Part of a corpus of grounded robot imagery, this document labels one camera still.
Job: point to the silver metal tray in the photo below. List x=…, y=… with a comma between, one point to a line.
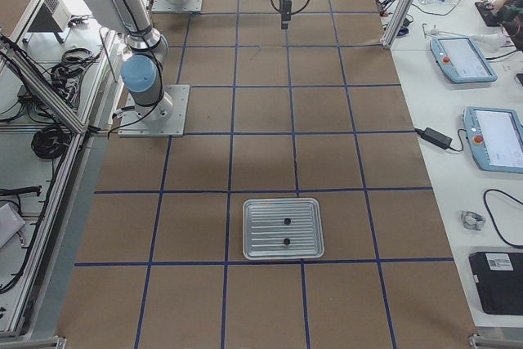
x=264, y=229

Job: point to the blue teach pendant far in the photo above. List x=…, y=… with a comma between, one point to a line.
x=461, y=60

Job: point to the blue teach pendant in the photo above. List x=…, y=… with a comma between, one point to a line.
x=495, y=138
x=461, y=60

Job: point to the black power adapter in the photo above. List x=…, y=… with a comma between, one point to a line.
x=437, y=138

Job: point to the blue teach pendant near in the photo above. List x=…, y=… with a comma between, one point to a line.
x=495, y=138

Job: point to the black laptop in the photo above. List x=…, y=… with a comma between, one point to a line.
x=498, y=279

